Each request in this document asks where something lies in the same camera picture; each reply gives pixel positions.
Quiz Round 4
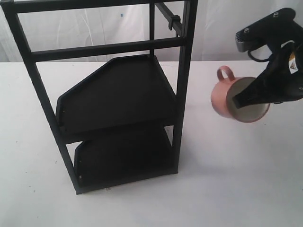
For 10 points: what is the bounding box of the black sliding hook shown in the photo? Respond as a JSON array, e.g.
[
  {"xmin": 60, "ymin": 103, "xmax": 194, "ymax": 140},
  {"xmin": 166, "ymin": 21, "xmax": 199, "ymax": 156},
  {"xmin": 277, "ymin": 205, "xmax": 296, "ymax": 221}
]
[{"xmin": 168, "ymin": 15, "xmax": 180, "ymax": 31}]

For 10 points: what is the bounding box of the pink mug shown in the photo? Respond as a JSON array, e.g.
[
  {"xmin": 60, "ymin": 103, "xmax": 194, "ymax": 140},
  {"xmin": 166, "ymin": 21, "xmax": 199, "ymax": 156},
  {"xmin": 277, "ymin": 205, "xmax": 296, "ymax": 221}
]
[{"xmin": 211, "ymin": 66, "xmax": 270, "ymax": 123}]

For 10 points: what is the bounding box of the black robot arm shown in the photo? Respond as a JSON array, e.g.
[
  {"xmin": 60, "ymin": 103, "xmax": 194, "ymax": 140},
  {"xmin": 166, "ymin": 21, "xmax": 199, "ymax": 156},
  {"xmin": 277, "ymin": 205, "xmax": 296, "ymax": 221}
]
[{"xmin": 233, "ymin": 21, "xmax": 303, "ymax": 108}]

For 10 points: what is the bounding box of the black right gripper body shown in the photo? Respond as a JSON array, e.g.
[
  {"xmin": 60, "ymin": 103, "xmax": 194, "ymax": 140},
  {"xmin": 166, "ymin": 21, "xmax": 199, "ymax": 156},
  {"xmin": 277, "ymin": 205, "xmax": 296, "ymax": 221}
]
[{"xmin": 255, "ymin": 42, "xmax": 303, "ymax": 105}]

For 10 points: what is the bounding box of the black metal shelf rack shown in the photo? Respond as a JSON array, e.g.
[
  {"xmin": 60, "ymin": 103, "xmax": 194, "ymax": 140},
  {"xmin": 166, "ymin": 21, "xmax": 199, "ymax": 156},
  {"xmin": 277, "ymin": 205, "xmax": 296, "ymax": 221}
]
[{"xmin": 0, "ymin": 0, "xmax": 198, "ymax": 194}]

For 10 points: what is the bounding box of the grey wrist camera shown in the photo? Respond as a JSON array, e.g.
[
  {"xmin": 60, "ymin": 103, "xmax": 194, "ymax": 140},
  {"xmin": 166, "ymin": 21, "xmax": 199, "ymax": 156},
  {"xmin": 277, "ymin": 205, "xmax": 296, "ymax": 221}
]
[{"xmin": 235, "ymin": 8, "xmax": 296, "ymax": 52}]

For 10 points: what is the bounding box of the white backdrop curtain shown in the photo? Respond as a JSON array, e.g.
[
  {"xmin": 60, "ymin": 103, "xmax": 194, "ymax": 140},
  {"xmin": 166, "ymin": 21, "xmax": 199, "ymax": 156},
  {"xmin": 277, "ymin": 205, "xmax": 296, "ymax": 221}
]
[{"xmin": 0, "ymin": 0, "xmax": 303, "ymax": 64}]

